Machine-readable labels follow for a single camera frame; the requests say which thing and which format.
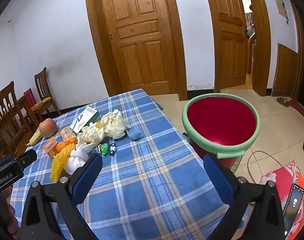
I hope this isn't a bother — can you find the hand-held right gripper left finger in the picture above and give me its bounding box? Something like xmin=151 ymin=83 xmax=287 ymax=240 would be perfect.
xmin=19 ymin=152 xmax=104 ymax=240

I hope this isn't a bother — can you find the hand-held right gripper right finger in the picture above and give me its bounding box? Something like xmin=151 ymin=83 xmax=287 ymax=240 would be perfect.
xmin=203 ymin=154 xmax=286 ymax=240

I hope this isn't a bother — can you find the green toy figure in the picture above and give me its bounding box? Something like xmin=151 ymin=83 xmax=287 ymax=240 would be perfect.
xmin=95 ymin=143 xmax=109 ymax=157

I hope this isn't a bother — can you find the small tissue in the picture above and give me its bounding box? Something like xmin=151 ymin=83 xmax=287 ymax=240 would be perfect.
xmin=77 ymin=122 xmax=105 ymax=144

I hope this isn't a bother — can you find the white medicine box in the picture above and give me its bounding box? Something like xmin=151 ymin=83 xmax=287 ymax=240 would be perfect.
xmin=69 ymin=106 xmax=101 ymax=134

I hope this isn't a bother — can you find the large tissue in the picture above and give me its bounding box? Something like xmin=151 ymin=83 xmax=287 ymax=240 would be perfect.
xmin=101 ymin=109 xmax=127 ymax=140

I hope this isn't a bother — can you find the red round stool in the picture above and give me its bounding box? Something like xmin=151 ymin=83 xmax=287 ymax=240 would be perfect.
xmin=181 ymin=93 xmax=261 ymax=174

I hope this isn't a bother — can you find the person's left hand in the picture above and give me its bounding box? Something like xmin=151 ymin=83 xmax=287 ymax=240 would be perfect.
xmin=6 ymin=202 xmax=22 ymax=240

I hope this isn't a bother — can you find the white filled plastic bag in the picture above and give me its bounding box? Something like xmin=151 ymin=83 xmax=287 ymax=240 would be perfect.
xmin=65 ymin=142 xmax=95 ymax=175

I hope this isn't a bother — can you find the yellow foam fruit net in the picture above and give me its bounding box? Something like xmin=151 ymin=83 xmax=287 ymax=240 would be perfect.
xmin=50 ymin=144 xmax=76 ymax=182

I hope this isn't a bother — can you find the orange tangerine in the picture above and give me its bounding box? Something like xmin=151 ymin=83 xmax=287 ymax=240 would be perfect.
xmin=56 ymin=137 xmax=77 ymax=153

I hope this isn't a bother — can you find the small orange box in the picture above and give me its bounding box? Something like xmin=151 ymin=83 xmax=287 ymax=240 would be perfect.
xmin=42 ymin=137 xmax=59 ymax=158

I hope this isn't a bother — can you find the yellow banana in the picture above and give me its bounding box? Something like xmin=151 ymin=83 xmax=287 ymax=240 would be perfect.
xmin=26 ymin=128 xmax=42 ymax=146

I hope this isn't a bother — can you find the clear snack packet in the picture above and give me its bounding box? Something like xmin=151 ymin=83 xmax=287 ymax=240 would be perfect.
xmin=58 ymin=126 xmax=74 ymax=140

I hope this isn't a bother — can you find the red floral cushion stool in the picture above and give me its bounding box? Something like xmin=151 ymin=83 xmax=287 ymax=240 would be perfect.
xmin=259 ymin=160 xmax=304 ymax=240

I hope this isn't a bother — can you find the blue plaid tablecloth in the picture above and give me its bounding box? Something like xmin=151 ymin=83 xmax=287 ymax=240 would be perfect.
xmin=11 ymin=88 xmax=245 ymax=240

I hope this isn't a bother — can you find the light blue plastic spoon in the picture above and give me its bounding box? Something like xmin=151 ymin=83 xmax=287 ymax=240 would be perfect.
xmin=126 ymin=126 xmax=142 ymax=140

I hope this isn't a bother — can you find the reddish apple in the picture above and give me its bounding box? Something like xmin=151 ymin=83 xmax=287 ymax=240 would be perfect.
xmin=39 ymin=118 xmax=56 ymax=138

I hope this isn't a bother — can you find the tall dark wooden chair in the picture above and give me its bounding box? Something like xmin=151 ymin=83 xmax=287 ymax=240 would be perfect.
xmin=0 ymin=81 xmax=34 ymax=155

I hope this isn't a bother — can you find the dark wooden table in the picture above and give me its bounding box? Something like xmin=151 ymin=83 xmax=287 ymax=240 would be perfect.
xmin=16 ymin=94 xmax=39 ymax=133

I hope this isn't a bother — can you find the black smartphone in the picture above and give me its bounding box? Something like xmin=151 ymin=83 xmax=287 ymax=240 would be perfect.
xmin=283 ymin=184 xmax=304 ymax=233

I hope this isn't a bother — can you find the yellow seat cushion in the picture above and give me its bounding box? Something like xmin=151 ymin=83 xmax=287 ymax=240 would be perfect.
xmin=32 ymin=97 xmax=52 ymax=112

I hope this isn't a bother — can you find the small red chair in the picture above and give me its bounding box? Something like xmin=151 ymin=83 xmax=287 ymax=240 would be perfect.
xmin=24 ymin=88 xmax=42 ymax=128

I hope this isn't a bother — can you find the wooden chair with cushion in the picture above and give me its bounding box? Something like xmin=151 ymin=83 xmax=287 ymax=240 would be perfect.
xmin=34 ymin=67 xmax=62 ymax=120

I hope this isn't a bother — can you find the low wooden cabinet door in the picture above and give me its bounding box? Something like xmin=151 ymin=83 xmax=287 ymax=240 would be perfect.
xmin=272 ymin=43 xmax=300 ymax=98

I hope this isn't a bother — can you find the open wooden panel door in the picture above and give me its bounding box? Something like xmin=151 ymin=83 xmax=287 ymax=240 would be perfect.
xmin=209 ymin=0 xmax=249 ymax=88

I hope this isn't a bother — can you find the closed wooden panel door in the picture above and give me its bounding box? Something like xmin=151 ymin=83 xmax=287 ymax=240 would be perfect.
xmin=99 ymin=0 xmax=171 ymax=94

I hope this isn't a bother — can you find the beige cable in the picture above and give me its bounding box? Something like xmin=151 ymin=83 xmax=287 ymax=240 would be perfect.
xmin=247 ymin=151 xmax=284 ymax=183

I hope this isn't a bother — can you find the wooden door frame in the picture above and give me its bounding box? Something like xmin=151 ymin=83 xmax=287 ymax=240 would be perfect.
xmin=203 ymin=0 xmax=271 ymax=97
xmin=84 ymin=0 xmax=188 ymax=101

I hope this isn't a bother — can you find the wall calendar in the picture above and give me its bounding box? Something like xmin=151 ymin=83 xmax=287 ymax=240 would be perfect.
xmin=272 ymin=0 xmax=290 ymax=25

